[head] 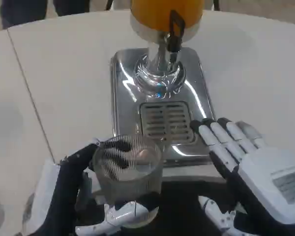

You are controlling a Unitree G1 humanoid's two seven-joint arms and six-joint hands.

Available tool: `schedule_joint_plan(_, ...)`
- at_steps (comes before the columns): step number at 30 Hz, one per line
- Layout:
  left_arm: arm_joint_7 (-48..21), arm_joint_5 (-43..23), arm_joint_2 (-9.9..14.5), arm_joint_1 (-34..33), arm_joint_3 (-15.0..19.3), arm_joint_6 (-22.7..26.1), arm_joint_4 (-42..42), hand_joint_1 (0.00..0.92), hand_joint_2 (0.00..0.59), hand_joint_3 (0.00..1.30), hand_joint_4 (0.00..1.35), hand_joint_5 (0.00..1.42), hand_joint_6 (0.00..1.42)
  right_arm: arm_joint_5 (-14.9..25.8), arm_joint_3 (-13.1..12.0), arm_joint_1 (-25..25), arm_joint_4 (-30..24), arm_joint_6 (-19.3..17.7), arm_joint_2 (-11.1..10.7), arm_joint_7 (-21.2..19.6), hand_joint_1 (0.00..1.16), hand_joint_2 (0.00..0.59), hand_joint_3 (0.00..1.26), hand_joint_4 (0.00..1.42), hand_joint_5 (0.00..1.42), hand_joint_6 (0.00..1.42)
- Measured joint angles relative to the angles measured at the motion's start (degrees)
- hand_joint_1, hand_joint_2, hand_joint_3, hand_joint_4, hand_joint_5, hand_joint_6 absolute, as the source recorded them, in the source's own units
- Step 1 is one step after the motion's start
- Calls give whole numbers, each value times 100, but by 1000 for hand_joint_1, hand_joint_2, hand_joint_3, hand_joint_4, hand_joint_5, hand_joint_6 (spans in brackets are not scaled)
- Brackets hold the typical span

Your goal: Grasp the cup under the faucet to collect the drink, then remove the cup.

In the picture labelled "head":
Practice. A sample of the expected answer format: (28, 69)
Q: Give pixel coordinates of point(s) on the clear ribbed glass cup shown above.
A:
(127, 182)

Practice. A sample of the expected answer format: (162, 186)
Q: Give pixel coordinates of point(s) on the steel orange juice dispenser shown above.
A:
(162, 81)

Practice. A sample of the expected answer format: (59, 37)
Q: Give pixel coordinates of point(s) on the person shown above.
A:
(24, 12)

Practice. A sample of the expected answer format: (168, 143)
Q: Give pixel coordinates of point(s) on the steel drip tray grid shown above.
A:
(162, 123)

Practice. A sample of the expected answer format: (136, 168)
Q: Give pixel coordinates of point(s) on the black tap lever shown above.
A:
(174, 46)

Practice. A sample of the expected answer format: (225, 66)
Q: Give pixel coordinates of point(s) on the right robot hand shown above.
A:
(258, 177)

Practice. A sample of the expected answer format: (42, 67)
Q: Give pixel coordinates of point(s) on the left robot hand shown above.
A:
(64, 189)

